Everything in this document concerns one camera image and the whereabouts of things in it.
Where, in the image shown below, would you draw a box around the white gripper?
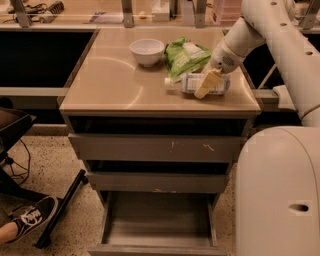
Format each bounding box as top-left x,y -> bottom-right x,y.
194,39 -> 244,99

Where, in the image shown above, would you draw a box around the blue plastic water bottle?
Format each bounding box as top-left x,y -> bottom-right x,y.
164,73 -> 231,95

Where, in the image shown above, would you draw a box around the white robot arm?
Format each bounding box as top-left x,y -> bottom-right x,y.
211,0 -> 320,256

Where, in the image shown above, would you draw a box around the grey drawer cabinet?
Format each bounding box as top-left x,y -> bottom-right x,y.
56,26 -> 264,256

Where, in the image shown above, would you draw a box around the middle grey drawer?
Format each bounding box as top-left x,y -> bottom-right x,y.
87,172 -> 228,194

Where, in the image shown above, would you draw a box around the grey drawer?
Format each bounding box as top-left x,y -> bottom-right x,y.
87,172 -> 228,194
69,133 -> 243,162
88,192 -> 227,256

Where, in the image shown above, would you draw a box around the top grey drawer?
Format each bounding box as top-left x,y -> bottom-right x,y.
69,133 -> 243,162

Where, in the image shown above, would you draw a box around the bottom grey drawer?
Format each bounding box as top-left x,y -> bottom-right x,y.
88,192 -> 227,256

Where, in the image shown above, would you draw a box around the green snack bag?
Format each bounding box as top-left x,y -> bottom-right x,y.
164,37 -> 212,82

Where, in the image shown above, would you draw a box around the white stick with tip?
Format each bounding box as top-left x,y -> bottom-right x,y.
257,64 -> 277,89

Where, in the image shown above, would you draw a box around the pink stacked trays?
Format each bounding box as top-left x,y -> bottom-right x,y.
212,0 -> 242,25

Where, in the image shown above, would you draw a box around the white ceramic bowl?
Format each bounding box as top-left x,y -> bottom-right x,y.
130,39 -> 164,67

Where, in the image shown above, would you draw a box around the white box on shelf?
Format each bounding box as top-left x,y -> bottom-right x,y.
151,0 -> 170,22

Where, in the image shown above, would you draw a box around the black and white sneaker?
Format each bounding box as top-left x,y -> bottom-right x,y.
9,196 -> 59,243

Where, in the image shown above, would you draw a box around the black floor bar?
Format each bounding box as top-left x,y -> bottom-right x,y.
35,169 -> 88,249

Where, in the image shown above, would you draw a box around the white curved bracket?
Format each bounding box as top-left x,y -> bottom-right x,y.
273,85 -> 296,111

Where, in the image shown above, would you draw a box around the black chair frame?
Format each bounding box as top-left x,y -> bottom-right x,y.
0,107 -> 46,202

